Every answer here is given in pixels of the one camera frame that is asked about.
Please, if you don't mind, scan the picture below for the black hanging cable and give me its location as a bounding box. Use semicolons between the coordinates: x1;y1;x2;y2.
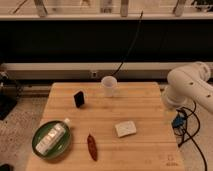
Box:
110;10;145;77

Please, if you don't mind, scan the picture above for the white plastic bottle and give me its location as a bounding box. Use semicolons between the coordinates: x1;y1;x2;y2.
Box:
35;117;72;156

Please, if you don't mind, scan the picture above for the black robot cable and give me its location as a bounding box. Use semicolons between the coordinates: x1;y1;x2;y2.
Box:
176;101;209;171

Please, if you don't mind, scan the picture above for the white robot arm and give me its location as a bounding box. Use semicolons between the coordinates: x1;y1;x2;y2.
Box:
162;62;213;114

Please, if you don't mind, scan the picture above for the green round plate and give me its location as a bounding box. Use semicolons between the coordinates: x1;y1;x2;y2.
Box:
31;120;73;160

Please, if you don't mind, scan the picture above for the black eraser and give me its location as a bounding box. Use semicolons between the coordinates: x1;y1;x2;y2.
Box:
74;91;85;108

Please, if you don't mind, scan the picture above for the blue connector plug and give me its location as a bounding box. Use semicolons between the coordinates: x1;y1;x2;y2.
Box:
172;115;185;128

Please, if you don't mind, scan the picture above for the translucent plastic cup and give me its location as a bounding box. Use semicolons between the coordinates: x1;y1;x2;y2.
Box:
101;76;117;97

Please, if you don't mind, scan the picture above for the black equipment at left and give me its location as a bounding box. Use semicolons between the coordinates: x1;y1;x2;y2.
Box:
0;71;21;120

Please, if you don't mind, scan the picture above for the white sponge block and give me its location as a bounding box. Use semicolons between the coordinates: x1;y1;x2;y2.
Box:
115;121;137;138

